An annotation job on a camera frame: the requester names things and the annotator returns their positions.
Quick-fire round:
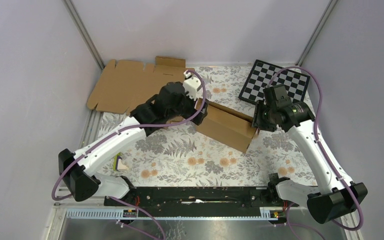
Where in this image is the floral patterned table mat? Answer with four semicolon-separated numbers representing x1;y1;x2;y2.
89;65;339;188

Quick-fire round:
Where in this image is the black base rail bar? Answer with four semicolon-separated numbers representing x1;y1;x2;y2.
103;186;291;220

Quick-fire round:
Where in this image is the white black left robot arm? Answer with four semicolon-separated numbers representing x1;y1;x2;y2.
51;77;208;206

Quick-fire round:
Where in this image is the lower flat cardboard sheet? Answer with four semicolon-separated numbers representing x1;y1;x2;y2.
86;56;196;124

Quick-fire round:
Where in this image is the black white checkerboard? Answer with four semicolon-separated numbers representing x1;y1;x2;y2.
238;59;311;104

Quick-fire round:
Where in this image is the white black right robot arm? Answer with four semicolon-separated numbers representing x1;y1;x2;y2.
252;84;368;224

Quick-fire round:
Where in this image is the cardboard box sheet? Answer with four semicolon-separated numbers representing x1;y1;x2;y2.
195;101;257;153

